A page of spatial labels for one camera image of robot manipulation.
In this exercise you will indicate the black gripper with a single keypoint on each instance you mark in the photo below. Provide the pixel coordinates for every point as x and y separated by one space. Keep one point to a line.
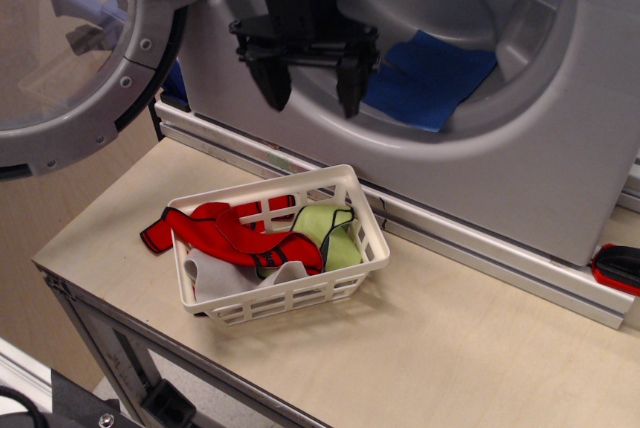
307 33

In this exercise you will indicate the blue cloth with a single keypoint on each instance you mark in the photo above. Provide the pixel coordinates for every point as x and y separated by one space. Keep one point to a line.
422 81

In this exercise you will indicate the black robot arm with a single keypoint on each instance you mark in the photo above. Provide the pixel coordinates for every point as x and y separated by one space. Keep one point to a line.
307 33

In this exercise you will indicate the white plastic laundry basket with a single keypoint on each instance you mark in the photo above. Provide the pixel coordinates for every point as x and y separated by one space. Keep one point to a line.
281 199

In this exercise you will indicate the grey toy washing machine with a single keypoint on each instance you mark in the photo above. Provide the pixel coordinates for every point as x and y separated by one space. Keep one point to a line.
538 154

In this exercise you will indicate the light green cloth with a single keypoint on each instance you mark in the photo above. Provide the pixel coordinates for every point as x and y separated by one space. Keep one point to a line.
317 242

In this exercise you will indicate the red cloth with black trim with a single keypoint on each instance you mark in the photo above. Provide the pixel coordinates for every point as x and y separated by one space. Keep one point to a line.
215 229

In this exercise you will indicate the grey white cloth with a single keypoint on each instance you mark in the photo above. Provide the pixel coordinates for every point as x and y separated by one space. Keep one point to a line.
214 278

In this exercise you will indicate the round transparent washer door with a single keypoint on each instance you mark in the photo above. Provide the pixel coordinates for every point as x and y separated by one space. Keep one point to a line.
58 108

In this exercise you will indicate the red black tool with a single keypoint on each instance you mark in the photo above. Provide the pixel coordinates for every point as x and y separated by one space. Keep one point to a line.
617 267

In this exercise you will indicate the blue grey clamp handle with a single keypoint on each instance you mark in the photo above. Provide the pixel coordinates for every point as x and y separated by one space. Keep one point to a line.
103 25

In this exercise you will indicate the metal table frame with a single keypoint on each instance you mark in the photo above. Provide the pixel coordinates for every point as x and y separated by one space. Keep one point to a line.
123 347

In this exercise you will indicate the white aluminium rail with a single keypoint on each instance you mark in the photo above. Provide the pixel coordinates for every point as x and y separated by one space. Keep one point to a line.
570 286

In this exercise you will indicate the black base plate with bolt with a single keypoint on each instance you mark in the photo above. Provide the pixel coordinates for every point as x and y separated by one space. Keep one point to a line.
74 406

